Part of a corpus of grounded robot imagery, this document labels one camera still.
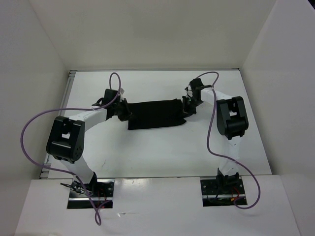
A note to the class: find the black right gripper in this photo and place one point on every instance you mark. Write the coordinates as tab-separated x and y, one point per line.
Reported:
187	111

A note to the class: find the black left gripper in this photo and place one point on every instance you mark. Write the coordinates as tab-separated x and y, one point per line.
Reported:
127	113

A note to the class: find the black skirt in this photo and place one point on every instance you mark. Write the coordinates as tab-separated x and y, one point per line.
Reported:
156	114

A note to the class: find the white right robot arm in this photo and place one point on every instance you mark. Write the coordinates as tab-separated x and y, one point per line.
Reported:
231	121

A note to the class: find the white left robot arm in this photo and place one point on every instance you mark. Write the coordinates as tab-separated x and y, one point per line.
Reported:
66	140

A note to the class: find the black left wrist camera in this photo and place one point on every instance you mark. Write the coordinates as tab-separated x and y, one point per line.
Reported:
110	99

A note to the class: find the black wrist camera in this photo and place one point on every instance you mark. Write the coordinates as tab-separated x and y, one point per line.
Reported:
110	99
195	87

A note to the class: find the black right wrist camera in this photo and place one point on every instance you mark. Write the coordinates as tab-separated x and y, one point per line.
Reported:
195	87

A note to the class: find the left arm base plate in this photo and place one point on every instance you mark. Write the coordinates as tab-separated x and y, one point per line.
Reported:
102	197

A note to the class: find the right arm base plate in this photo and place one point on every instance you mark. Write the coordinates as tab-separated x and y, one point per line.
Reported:
222	191

